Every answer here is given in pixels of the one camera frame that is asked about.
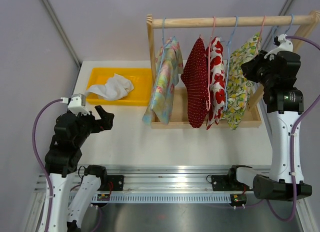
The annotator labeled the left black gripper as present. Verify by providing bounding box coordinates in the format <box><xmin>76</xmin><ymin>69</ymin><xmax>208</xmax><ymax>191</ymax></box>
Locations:
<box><xmin>73</xmin><ymin>105</ymin><xmax>114</xmax><ymax>146</ymax></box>

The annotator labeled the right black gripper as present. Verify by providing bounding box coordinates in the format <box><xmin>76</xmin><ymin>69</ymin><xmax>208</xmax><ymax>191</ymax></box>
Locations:
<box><xmin>241</xmin><ymin>51</ymin><xmax>277</xmax><ymax>89</ymax></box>

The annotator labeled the lemon print skirt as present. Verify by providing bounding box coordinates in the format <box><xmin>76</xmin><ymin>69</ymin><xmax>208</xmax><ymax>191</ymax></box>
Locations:
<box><xmin>222</xmin><ymin>32</ymin><xmax>259</xmax><ymax>130</ymax></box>

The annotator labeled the white skirt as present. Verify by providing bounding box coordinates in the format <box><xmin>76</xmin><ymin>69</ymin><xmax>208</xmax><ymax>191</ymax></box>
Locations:
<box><xmin>84</xmin><ymin>74</ymin><xmax>134</xmax><ymax>101</ymax></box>

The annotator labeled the blue wire hanger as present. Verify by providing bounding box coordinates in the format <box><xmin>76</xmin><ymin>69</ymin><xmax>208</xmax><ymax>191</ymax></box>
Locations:
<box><xmin>222</xmin><ymin>16</ymin><xmax>239</xmax><ymax>112</ymax></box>
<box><xmin>268</xmin><ymin>14</ymin><xmax>295</xmax><ymax>46</ymax></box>
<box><xmin>159</xmin><ymin>17</ymin><xmax>181</xmax><ymax>92</ymax></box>

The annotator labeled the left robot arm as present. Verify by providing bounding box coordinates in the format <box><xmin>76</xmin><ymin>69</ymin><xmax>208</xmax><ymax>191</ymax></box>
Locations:
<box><xmin>39</xmin><ymin>105</ymin><xmax>115</xmax><ymax>231</ymax></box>

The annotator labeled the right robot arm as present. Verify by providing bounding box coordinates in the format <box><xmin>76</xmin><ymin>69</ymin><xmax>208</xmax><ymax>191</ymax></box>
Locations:
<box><xmin>227</xmin><ymin>50</ymin><xmax>313</xmax><ymax>201</ymax></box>

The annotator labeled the yellow plastic tray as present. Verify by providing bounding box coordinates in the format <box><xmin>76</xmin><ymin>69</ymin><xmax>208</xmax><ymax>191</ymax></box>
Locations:
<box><xmin>86</xmin><ymin>67</ymin><xmax>153</xmax><ymax>106</ymax></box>

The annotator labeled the red poppy print garment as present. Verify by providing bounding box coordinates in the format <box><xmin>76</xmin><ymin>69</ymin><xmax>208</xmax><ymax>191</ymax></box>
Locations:
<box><xmin>206</xmin><ymin>37</ymin><xmax>226</xmax><ymax>130</ymax></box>

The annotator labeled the wooden clothes rack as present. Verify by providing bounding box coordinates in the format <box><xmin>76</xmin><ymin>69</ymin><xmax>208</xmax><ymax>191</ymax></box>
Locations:
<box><xmin>146</xmin><ymin>10</ymin><xmax>320</xmax><ymax>129</ymax></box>

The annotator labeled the red polka dot garment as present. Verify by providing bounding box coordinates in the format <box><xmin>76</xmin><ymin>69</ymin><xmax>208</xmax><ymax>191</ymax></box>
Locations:
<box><xmin>181</xmin><ymin>38</ymin><xmax>209</xmax><ymax>128</ymax></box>

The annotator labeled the pastel floral garment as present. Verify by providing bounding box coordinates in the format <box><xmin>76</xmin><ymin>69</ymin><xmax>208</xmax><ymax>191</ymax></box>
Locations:
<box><xmin>142</xmin><ymin>37</ymin><xmax>184</xmax><ymax>125</ymax></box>

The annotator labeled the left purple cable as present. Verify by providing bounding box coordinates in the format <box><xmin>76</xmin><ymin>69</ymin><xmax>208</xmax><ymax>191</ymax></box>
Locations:
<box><xmin>31</xmin><ymin>98</ymin><xmax>63</xmax><ymax>232</ymax></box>

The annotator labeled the aluminium rail frame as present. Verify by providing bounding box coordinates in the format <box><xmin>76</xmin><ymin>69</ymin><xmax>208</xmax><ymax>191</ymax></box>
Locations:
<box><xmin>24</xmin><ymin>164</ymin><xmax>308</xmax><ymax>232</ymax></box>

